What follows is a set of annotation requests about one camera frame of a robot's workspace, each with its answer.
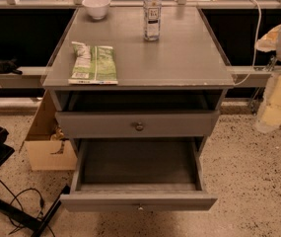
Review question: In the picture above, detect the clear plastic water bottle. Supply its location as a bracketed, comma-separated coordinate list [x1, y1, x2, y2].
[143, 0, 162, 41]

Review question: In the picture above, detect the grey wooden drawer cabinet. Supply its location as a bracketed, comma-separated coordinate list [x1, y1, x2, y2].
[40, 5, 236, 150]

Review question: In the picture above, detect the grey open lower drawer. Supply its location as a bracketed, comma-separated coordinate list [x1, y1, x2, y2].
[61, 138, 217, 212]

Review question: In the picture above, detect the grey upper drawer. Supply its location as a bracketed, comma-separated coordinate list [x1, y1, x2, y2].
[55, 111, 219, 138]

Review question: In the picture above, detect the white ceramic bowl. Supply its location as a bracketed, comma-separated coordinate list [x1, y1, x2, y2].
[82, 0, 110, 20]

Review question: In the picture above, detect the green snack bag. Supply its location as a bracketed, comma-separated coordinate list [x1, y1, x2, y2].
[68, 41, 118, 85]

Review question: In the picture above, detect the brown cardboard box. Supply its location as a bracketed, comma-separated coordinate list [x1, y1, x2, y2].
[25, 91, 77, 171]

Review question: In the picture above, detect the black stand base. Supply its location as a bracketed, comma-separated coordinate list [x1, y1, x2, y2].
[0, 126, 70, 237]

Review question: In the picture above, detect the white hanging cable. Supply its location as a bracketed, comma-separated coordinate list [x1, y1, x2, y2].
[234, 0, 262, 87]

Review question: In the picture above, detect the black floor cable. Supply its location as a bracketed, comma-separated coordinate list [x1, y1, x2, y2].
[0, 173, 57, 237]

